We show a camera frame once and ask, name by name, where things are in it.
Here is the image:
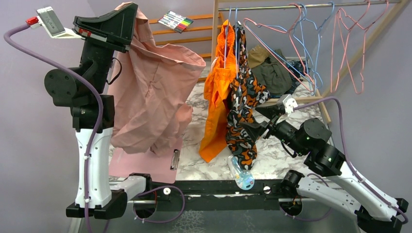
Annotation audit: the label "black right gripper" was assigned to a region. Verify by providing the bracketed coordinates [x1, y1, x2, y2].
[239, 104, 307, 155]

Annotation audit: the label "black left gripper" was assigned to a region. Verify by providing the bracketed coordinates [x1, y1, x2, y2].
[70, 1, 136, 96]

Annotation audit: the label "camouflage orange black shorts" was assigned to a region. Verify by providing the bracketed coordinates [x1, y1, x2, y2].
[225, 22, 270, 170]

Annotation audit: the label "pink shorts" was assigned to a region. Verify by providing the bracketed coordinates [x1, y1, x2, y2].
[108, 10, 206, 156]

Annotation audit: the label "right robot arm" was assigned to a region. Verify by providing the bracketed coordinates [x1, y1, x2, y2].
[242, 105, 409, 233]

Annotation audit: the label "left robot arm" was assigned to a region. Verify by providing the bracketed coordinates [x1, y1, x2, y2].
[44, 2, 153, 220]

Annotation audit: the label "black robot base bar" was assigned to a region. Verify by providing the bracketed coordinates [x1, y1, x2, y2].
[129, 179, 300, 212]

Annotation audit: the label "blue hanger holding shorts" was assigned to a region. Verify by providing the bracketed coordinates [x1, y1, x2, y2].
[223, 6, 239, 80]

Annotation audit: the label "olive green garment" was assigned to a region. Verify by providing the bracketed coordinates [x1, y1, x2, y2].
[251, 54, 292, 97]

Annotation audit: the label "wooden shelf rack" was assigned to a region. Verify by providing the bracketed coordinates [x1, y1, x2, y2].
[149, 13, 225, 64]

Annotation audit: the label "marker pen set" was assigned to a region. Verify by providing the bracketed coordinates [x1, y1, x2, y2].
[157, 11, 193, 33]

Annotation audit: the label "clear plastic toy package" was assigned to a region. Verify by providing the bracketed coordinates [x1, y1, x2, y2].
[227, 155, 255, 190]

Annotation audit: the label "tan folded garment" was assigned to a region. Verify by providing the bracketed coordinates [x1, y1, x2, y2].
[248, 45, 270, 68]

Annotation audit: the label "pink clipboard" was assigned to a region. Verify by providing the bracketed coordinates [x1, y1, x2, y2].
[109, 138, 183, 183]

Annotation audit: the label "metal hanging rod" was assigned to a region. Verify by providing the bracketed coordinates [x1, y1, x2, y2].
[218, 0, 401, 12]

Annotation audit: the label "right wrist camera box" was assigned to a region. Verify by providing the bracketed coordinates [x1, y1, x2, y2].
[276, 94, 298, 115]

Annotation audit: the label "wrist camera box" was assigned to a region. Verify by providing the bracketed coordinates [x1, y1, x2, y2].
[25, 6, 82, 39]
[276, 94, 298, 115]

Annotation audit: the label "pink wire hanger left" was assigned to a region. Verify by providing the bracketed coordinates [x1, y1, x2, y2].
[243, 3, 318, 94]

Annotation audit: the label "pink wire hanger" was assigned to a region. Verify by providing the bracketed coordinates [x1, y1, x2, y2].
[328, 0, 390, 94]
[243, 3, 318, 94]

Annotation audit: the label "wooden clothes rack frame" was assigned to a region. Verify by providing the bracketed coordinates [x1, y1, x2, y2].
[211, 0, 411, 124]

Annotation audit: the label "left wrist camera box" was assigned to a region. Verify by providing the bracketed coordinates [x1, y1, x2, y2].
[25, 6, 82, 39]

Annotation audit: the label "blue wire hanger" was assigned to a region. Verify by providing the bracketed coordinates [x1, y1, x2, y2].
[243, 2, 335, 96]

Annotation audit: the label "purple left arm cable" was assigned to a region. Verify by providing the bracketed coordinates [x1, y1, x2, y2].
[3, 21, 112, 233]

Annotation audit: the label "pink wire hanger right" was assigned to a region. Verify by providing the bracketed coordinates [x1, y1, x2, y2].
[328, 0, 390, 94]

